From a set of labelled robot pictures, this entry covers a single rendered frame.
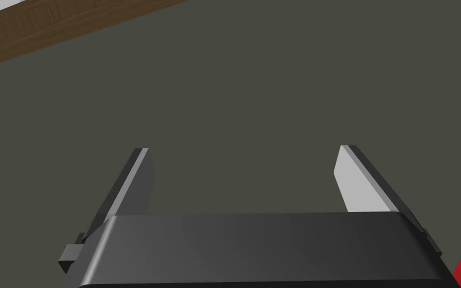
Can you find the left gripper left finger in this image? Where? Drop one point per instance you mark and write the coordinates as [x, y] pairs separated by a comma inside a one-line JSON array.
[[132, 188]]

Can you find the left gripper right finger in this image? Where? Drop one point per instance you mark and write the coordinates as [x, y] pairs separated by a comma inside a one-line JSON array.
[[360, 186]]

